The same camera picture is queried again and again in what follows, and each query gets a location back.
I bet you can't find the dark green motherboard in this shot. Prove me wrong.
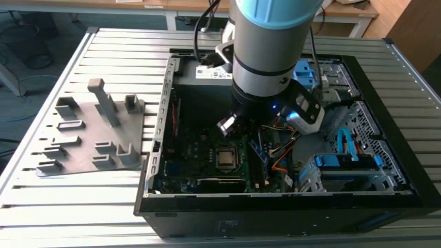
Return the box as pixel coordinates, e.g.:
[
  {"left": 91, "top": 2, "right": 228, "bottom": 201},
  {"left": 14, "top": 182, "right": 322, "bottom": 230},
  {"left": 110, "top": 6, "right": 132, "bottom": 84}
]
[{"left": 162, "top": 123, "right": 296, "bottom": 194}]

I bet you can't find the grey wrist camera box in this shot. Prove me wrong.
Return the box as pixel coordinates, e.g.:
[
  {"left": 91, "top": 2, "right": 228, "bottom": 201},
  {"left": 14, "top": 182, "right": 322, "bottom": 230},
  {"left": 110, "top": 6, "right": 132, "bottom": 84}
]
[{"left": 214, "top": 41, "right": 239, "bottom": 67}]

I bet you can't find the orange wire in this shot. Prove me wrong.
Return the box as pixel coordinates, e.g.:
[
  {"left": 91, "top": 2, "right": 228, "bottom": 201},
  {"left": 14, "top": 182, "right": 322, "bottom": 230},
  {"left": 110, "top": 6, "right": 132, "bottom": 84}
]
[{"left": 271, "top": 144, "right": 298, "bottom": 173}]

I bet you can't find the wooden desk with white frame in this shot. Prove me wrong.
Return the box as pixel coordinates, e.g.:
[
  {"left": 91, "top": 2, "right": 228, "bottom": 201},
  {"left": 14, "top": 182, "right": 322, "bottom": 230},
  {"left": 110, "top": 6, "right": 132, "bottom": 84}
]
[{"left": 0, "top": 0, "right": 380, "bottom": 38}]

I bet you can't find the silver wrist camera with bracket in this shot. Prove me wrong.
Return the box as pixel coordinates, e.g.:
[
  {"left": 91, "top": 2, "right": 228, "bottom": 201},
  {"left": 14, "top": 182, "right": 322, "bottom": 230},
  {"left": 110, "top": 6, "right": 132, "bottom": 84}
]
[{"left": 278, "top": 80, "right": 327, "bottom": 135}]

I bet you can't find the metal disk bay cage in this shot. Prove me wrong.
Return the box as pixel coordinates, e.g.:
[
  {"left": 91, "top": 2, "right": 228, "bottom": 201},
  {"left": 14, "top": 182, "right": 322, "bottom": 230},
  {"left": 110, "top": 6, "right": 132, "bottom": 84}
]
[{"left": 296, "top": 153, "right": 399, "bottom": 193}]

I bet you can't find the blue disk carrier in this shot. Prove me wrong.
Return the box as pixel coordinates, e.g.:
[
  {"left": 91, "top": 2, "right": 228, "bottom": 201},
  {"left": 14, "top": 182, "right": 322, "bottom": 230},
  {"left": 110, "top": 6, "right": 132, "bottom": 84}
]
[{"left": 314, "top": 153, "right": 384, "bottom": 171}]

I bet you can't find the blue drive bay latch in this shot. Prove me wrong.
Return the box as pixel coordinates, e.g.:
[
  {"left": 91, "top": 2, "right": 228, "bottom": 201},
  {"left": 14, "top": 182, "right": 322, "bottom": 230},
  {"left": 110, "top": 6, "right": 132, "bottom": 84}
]
[
  {"left": 296, "top": 75, "right": 320, "bottom": 90},
  {"left": 295, "top": 60, "right": 316, "bottom": 78}
]

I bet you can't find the black graphics card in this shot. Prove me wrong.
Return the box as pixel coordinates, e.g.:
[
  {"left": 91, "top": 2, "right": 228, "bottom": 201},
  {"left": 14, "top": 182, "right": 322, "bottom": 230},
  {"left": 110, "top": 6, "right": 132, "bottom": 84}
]
[{"left": 196, "top": 177, "right": 248, "bottom": 193}]

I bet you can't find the grey power supply unit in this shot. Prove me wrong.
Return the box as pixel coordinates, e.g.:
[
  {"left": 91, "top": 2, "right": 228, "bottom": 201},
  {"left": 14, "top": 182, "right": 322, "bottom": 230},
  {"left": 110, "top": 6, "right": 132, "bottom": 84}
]
[{"left": 174, "top": 60, "right": 236, "bottom": 125}]

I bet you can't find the grey plastic parts rack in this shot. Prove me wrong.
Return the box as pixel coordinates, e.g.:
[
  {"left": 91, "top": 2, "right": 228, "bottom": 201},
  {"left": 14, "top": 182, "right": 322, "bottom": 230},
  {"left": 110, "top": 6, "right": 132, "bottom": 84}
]
[{"left": 35, "top": 78, "right": 147, "bottom": 178}]

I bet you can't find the wooden cabinet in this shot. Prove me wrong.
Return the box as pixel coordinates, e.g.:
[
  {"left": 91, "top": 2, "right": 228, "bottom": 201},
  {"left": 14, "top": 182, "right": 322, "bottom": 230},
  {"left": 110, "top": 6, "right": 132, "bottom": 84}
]
[{"left": 362, "top": 0, "right": 441, "bottom": 74}]

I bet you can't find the black open PC case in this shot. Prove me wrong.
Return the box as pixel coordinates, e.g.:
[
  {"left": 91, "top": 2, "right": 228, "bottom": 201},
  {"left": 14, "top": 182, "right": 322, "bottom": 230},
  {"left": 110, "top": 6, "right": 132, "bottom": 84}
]
[{"left": 134, "top": 48, "right": 440, "bottom": 238}]

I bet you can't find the white furniture leg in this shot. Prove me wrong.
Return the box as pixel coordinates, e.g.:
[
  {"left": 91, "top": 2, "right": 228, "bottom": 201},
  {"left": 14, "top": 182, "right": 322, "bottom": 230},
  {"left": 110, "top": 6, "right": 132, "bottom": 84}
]
[{"left": 0, "top": 61, "right": 26, "bottom": 96}]

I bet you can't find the silver CPU in socket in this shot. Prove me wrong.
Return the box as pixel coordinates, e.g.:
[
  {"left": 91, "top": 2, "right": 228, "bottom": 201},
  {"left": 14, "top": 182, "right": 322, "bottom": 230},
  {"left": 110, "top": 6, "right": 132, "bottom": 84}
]
[{"left": 216, "top": 148, "right": 240, "bottom": 168}]

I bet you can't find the blue flat data wire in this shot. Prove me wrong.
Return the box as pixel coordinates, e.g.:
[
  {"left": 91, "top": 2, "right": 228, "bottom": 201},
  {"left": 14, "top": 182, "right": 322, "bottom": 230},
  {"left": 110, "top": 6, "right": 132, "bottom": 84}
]
[{"left": 336, "top": 128, "right": 360, "bottom": 163}]

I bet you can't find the metal drive cage with latches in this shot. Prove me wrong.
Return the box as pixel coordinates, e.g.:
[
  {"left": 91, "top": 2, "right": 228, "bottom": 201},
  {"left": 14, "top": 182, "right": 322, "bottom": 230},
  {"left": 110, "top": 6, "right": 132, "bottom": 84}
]
[{"left": 292, "top": 58, "right": 363, "bottom": 125}]

